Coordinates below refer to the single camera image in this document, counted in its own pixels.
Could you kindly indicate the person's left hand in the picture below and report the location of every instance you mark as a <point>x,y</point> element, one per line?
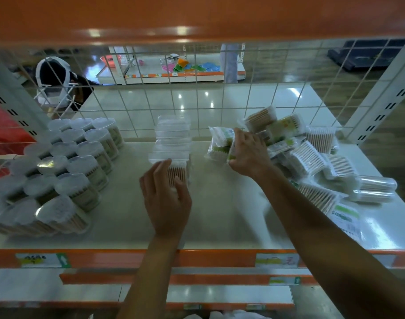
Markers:
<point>166,205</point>

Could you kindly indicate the person's right hand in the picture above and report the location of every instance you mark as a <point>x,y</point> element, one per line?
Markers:
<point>252,156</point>

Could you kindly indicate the green-label swab packet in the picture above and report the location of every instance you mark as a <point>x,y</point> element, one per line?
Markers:
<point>219,142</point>

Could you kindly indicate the pile of cotton swab packs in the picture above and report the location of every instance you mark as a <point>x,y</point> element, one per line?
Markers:
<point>308,159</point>

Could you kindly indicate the white shelf orange rail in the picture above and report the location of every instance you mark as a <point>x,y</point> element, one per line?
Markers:
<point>222,212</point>

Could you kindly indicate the white shelf board orange rim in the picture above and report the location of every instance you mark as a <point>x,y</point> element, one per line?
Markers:
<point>189,279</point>
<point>205,294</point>
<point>202,13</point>
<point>40,289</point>

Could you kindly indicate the person's left forearm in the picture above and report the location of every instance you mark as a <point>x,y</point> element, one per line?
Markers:
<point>149,279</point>

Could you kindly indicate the person's right forearm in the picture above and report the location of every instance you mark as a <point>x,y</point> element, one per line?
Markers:
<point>338,255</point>

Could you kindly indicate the distant white orange shelf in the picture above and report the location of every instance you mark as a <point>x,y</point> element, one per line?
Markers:
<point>189,79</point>

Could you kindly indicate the person's white garment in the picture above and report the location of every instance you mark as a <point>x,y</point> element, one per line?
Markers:
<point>235,315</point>

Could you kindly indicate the blue plastic item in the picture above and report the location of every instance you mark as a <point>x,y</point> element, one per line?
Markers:
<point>209,66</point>

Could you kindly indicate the green plastic item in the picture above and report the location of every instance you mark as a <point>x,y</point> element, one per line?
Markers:
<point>189,68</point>

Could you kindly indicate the orange plastic item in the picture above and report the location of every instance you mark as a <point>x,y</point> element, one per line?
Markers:
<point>182,62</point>

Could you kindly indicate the pink plastic basin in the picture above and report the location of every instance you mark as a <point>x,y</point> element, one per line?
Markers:
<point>169,67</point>

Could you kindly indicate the narrow green price label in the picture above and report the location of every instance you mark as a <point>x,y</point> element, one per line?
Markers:
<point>283,281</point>

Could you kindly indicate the price label green arrow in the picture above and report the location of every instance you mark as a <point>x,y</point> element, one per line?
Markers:
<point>40,260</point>

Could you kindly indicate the red plastic basin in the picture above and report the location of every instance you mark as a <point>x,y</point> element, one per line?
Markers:
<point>109,60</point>

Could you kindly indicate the plain white price label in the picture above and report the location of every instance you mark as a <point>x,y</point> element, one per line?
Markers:
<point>385,260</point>

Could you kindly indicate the white slotted end post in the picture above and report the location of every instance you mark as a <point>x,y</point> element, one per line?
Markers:
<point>385,102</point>

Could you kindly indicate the white slotted shelf post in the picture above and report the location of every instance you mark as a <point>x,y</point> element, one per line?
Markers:
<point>13,99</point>

